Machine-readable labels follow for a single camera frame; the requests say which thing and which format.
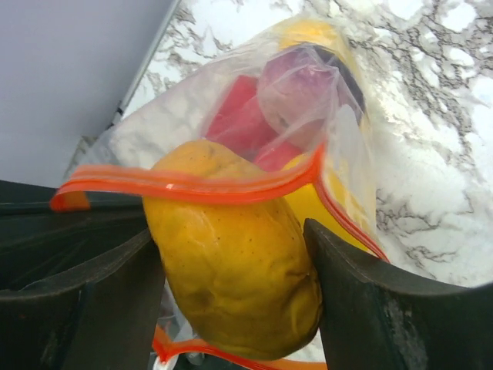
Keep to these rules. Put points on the purple onion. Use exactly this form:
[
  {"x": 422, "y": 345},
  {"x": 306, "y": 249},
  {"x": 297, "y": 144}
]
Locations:
[{"x": 297, "y": 91}]

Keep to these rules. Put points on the red bell pepper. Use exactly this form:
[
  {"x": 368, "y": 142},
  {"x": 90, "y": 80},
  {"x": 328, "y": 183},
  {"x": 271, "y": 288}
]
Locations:
[{"x": 240, "y": 126}]

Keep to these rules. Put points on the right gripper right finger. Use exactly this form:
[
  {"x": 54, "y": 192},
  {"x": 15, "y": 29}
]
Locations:
[{"x": 378, "y": 316}]

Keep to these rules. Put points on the small orange fruit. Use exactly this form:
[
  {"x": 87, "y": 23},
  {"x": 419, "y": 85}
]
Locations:
[{"x": 241, "y": 274}]

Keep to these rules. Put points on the clear zip top bag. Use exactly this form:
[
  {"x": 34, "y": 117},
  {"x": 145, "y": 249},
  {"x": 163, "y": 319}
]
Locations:
[{"x": 229, "y": 164}]

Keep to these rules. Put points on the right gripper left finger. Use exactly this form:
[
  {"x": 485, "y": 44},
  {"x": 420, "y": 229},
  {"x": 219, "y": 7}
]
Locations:
[{"x": 79, "y": 290}]

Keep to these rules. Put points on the yellow lemon front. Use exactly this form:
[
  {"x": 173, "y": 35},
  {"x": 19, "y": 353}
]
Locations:
[{"x": 344, "y": 197}]

